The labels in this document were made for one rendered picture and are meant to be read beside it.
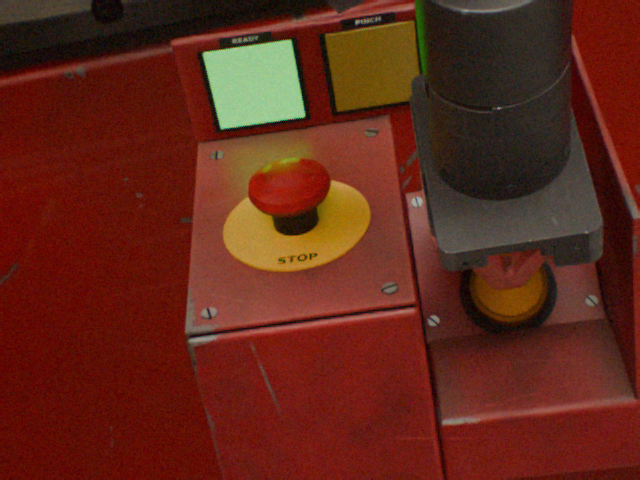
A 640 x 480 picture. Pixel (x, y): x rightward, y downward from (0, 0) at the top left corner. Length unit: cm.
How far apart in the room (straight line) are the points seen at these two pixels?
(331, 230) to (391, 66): 10
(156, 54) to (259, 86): 16
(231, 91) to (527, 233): 21
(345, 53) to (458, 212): 16
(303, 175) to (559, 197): 13
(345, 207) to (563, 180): 13
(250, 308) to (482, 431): 13
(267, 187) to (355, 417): 12
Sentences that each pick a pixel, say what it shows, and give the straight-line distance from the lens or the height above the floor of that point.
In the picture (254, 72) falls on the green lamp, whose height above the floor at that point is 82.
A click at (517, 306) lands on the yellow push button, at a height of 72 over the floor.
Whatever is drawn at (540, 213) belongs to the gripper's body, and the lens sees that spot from 55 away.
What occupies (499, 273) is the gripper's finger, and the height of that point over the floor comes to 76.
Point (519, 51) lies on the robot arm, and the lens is 49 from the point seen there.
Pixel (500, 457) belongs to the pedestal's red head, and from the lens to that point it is 65.
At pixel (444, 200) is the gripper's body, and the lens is 56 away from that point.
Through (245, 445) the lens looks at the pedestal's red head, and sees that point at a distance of 64.
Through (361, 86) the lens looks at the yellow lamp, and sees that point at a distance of 69.
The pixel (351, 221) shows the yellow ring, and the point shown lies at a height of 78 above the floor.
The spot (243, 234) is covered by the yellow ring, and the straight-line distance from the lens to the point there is 64.
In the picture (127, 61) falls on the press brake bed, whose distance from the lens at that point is 84.
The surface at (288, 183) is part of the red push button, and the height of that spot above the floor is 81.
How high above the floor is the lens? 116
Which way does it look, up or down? 37 degrees down
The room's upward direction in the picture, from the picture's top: 11 degrees counter-clockwise
